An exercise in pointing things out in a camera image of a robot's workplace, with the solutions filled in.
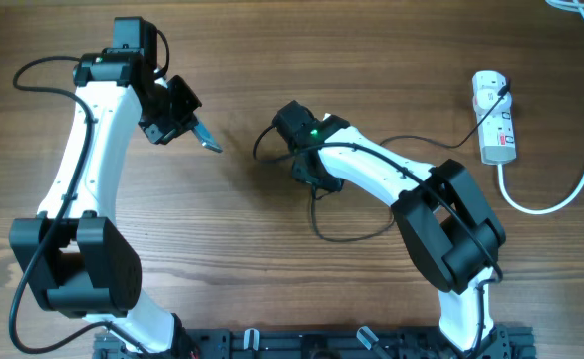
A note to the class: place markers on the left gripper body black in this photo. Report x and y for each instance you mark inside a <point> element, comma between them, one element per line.
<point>179,104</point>

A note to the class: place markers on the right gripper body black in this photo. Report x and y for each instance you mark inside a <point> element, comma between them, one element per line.
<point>316,178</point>

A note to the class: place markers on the teal screen smartphone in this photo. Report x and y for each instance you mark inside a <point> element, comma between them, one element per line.
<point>205,136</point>

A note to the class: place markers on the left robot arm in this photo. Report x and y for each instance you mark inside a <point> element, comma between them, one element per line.
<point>73,258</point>

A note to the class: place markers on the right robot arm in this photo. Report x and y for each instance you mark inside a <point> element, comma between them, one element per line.
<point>451,234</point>

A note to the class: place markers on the white charger adapter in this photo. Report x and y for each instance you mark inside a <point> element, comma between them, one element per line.
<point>489,99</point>

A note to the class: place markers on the white power strip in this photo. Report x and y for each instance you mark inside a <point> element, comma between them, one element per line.
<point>495,132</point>

